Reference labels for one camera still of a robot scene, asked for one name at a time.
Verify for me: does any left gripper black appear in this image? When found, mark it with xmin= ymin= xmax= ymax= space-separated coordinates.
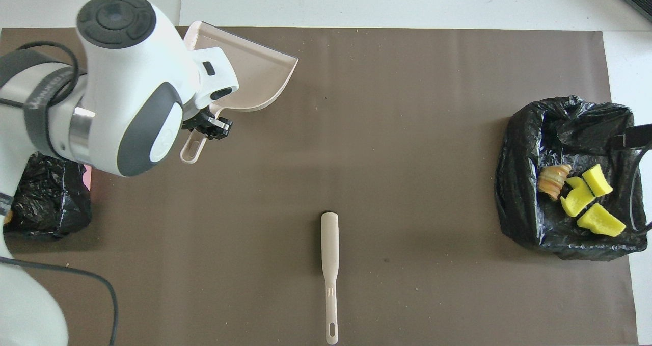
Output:
xmin=182 ymin=108 xmax=234 ymax=141

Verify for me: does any beige plastic dustpan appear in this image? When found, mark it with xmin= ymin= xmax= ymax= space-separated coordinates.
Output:
xmin=179 ymin=21 xmax=299 ymax=164

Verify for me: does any beige hand brush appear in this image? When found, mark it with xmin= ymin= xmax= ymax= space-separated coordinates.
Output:
xmin=321 ymin=212 xmax=340 ymax=345

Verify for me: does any beige sponge piece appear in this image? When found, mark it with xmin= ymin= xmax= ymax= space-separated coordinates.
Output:
xmin=537 ymin=164 xmax=572 ymax=200

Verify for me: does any yellow sponge piece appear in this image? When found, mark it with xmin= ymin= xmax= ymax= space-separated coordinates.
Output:
xmin=582 ymin=164 xmax=614 ymax=198
xmin=560 ymin=176 xmax=595 ymax=218
xmin=577 ymin=202 xmax=627 ymax=237

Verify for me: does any left black-bagged pink bin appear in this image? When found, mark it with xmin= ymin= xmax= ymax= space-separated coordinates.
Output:
xmin=3 ymin=152 xmax=93 ymax=238

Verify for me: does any right black-bagged bin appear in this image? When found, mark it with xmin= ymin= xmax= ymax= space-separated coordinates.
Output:
xmin=495 ymin=95 xmax=648 ymax=261

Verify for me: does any brown paper mat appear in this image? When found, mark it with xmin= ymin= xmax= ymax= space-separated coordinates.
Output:
xmin=0 ymin=26 xmax=639 ymax=346

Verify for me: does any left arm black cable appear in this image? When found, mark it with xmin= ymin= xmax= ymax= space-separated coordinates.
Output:
xmin=0 ymin=40 xmax=120 ymax=346

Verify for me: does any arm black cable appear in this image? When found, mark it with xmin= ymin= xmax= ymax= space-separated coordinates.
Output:
xmin=0 ymin=40 xmax=120 ymax=346
xmin=629 ymin=145 xmax=652 ymax=234

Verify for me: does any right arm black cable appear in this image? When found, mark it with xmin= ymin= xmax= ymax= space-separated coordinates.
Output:
xmin=629 ymin=145 xmax=652 ymax=234

